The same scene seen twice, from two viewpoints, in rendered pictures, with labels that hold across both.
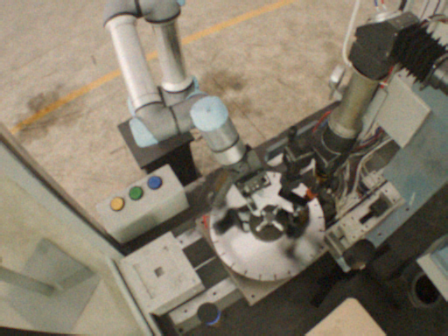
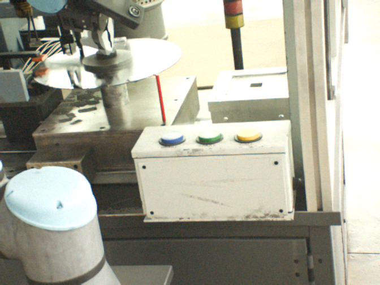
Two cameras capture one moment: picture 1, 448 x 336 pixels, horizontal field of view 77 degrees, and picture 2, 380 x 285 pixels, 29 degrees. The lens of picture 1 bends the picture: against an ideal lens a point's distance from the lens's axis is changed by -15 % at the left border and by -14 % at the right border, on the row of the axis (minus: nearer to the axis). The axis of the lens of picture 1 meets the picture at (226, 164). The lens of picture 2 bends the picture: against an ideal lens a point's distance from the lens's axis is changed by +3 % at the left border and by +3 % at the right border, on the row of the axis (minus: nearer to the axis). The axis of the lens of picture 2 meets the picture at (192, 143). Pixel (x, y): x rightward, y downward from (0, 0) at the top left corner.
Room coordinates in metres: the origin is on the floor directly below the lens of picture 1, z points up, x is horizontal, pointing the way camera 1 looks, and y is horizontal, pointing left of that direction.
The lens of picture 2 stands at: (1.32, 1.11, 1.44)
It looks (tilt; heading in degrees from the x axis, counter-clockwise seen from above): 24 degrees down; 224
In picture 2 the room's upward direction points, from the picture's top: 8 degrees counter-clockwise
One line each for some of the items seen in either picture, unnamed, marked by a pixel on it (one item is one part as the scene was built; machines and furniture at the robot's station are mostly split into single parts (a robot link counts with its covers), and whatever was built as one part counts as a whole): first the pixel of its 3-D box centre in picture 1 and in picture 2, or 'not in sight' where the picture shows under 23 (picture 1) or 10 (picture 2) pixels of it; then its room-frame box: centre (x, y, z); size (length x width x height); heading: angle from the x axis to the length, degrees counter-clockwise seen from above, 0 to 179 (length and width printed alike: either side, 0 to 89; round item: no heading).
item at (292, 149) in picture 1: (295, 165); not in sight; (0.36, -0.16, 1.17); 0.06 x 0.05 x 0.20; 111
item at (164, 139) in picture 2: (155, 183); (172, 140); (0.48, 0.23, 0.90); 0.04 x 0.04 x 0.02
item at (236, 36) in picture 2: not in sight; (239, 72); (0.05, 0.05, 0.86); 0.02 x 0.02 x 0.22
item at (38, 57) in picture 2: (319, 189); (25, 67); (0.40, -0.28, 0.95); 0.10 x 0.03 x 0.07; 120
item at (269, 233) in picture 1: (268, 221); (107, 56); (0.30, -0.11, 0.96); 0.11 x 0.11 x 0.03
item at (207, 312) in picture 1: (208, 313); not in sight; (0.05, 0.05, 1.14); 0.05 x 0.04 x 0.03; 30
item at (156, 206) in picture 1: (143, 206); (215, 171); (0.43, 0.29, 0.82); 0.28 x 0.11 x 0.15; 120
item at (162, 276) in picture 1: (164, 276); (259, 116); (0.19, 0.21, 0.82); 0.18 x 0.18 x 0.15; 30
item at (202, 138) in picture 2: (136, 193); (210, 138); (0.44, 0.29, 0.90); 0.04 x 0.04 x 0.02
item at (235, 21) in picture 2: not in sight; (234, 19); (0.05, 0.05, 0.98); 0.05 x 0.04 x 0.03; 30
